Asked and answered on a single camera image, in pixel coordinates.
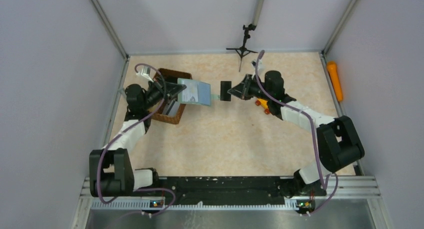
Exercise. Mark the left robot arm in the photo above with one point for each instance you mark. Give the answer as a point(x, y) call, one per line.
point(110, 169)

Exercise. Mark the small orange red object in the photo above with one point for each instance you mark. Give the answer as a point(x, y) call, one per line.
point(263, 104)

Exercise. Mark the grey pole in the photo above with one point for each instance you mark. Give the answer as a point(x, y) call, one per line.
point(257, 12)

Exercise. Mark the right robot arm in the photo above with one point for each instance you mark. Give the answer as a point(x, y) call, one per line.
point(335, 141)

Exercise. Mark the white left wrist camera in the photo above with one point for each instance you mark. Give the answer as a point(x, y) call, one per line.
point(144, 72)

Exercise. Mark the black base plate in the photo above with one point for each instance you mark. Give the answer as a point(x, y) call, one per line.
point(230, 190)

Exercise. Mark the orange cylindrical handle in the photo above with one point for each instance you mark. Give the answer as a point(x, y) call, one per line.
point(332, 70)

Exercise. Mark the green leather card holder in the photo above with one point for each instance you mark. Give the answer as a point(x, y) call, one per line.
point(196, 93)

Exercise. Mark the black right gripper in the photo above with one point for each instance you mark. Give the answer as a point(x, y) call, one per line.
point(247, 87)

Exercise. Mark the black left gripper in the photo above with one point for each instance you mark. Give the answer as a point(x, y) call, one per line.
point(166, 92)

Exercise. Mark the black mini tripod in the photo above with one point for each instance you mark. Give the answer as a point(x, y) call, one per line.
point(243, 51)

